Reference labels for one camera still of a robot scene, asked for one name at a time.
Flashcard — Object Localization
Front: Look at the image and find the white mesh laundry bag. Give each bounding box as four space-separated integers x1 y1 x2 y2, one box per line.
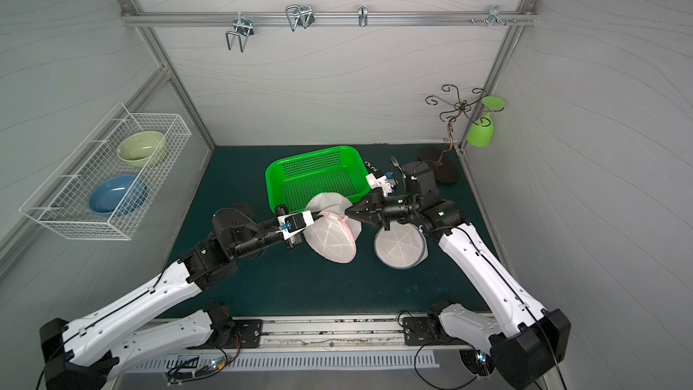
374 223 429 270

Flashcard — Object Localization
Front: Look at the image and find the green plastic basket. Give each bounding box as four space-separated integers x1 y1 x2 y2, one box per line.
265 146 371 212

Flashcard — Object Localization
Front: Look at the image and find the round white mesh bag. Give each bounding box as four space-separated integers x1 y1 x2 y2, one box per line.
303 192 362 264

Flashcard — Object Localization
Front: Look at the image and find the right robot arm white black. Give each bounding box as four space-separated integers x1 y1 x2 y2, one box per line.
346 162 571 389

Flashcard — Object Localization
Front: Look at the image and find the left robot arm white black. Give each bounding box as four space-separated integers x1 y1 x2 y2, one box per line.
37 205 321 389

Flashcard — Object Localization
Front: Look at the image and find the metal cup holder stand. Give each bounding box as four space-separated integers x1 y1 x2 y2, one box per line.
418 84 487 185

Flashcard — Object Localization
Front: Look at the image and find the green plastic wine glass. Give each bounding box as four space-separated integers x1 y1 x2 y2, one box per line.
467 96 506 148

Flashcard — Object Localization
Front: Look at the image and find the light green ceramic bowl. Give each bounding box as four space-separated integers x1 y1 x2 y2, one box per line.
117 131 168 169

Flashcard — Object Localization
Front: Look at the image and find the blue ceramic bowl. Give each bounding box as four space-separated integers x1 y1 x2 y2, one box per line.
88 174 148 217

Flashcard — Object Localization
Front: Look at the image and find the metal clip hook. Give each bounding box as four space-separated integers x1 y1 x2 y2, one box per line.
357 5 368 27

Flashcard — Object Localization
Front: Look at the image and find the metal double hook left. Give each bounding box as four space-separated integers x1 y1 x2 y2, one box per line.
226 16 254 52

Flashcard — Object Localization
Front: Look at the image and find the metal double hook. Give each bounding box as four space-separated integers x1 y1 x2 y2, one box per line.
226 16 254 52
285 5 315 32

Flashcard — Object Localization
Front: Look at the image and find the metal double hook middle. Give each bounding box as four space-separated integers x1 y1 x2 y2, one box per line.
285 5 315 32

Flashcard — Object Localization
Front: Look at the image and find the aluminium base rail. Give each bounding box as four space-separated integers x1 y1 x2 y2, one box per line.
107 311 548 356

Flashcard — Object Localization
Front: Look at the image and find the white slotted cable duct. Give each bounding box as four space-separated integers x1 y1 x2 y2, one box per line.
129 350 440 374

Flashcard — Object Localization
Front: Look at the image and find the white wire wall basket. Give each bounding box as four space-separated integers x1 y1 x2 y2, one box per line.
20 104 191 241

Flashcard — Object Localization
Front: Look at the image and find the black cable bundle left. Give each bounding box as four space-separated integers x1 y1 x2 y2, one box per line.
164 329 242 386

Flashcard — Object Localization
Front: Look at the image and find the aluminium top rail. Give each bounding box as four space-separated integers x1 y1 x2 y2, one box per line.
122 1 539 29

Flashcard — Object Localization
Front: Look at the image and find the metal bracket hook right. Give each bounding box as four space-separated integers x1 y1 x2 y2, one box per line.
469 6 517 27

